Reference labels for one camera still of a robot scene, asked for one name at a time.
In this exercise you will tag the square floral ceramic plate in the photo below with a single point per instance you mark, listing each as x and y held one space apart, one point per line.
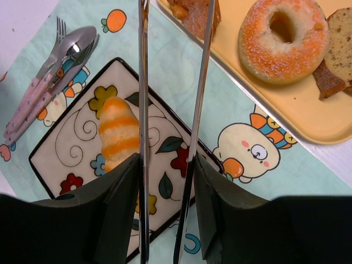
69 155

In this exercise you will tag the sugared orange donut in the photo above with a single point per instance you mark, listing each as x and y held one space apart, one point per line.
282 42

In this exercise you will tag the seeded bread slice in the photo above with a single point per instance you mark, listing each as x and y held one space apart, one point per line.
333 75

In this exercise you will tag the fork with pink handle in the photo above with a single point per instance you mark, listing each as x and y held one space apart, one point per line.
41 77

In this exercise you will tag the spoon with pink handle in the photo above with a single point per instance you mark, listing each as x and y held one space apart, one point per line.
73 44

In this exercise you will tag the knife with pink handle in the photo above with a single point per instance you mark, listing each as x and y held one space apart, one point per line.
41 93

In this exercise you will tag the reddish brown bread piece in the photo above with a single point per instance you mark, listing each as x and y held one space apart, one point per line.
193 15

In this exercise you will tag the striped bread roll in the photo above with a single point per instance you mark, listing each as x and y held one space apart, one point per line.
119 132

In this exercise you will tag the green cartoon placemat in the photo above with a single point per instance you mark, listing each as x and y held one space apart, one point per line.
27 35

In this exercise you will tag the metal serving tongs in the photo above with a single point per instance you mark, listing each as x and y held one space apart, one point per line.
144 203

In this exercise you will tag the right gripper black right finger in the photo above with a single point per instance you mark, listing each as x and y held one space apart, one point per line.
237 226

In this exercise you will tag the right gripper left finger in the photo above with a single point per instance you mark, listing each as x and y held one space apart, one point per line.
91 224

